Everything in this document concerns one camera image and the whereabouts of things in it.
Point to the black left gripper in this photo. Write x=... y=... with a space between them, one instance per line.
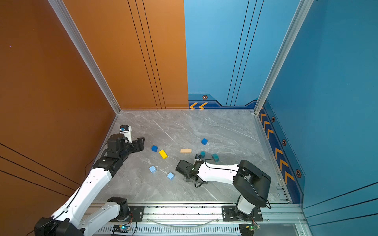
x=141 y=146

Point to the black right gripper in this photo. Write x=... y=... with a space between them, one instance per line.
x=186 y=178

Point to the light blue wood cube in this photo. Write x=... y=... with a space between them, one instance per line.
x=170 y=176

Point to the natural wood block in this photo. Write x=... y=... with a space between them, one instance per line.
x=186 y=151

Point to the dark blue wood cube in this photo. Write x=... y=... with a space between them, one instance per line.
x=204 y=141

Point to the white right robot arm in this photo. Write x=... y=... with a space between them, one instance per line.
x=251 y=182

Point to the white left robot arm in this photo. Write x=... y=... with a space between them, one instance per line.
x=68 y=220

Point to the yellow wood block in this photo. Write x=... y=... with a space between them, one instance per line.
x=163 y=154

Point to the teal wood block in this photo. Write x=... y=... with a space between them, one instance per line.
x=215 y=157

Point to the light blue cube left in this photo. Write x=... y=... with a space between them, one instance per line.
x=152 y=169

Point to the left circuit board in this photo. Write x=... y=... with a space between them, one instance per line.
x=121 y=229

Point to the circuit board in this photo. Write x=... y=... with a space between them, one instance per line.
x=121 y=229
x=253 y=227

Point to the right circuit board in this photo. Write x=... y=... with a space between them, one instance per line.
x=253 y=227

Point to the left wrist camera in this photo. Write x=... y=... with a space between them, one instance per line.
x=126 y=131

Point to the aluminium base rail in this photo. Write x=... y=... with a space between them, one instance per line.
x=206 y=219

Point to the aluminium corner post left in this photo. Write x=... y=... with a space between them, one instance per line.
x=77 y=39

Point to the aluminium corner post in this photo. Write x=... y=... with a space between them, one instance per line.
x=290 y=36
x=77 y=39

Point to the aluminium corner post right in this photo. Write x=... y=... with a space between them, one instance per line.
x=290 y=36

